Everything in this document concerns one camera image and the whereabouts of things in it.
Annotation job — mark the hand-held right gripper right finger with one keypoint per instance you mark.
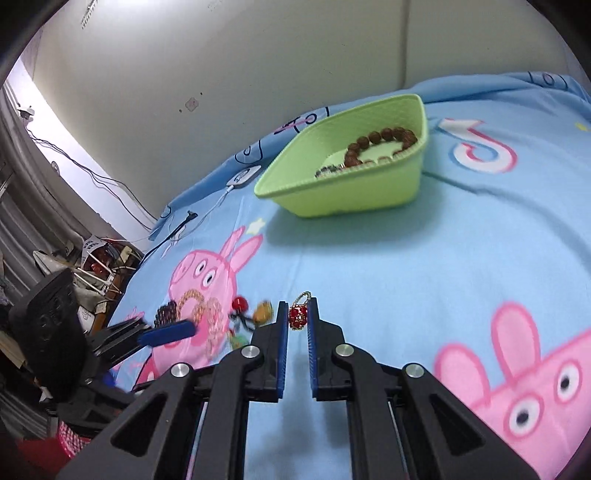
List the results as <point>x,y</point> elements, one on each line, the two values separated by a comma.
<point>313,355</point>

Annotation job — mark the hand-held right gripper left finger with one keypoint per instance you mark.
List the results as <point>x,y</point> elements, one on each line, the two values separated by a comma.
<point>282,355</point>

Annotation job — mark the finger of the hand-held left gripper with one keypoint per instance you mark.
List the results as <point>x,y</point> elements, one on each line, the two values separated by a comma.
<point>167,333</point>
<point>134,319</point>

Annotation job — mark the green plastic basket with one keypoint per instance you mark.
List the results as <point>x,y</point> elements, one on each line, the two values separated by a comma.
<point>341,184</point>

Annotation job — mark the cluttered pile of household things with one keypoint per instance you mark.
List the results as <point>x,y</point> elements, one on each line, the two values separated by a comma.
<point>87,267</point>

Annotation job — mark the pink red basket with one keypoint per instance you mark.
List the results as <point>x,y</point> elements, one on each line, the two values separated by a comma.
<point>69,441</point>

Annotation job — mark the blue cartoon printed blanket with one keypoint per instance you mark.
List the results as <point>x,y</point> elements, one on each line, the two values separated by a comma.
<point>415,258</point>

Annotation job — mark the white charger adapter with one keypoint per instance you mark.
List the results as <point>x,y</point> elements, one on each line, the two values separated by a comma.
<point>243,177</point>

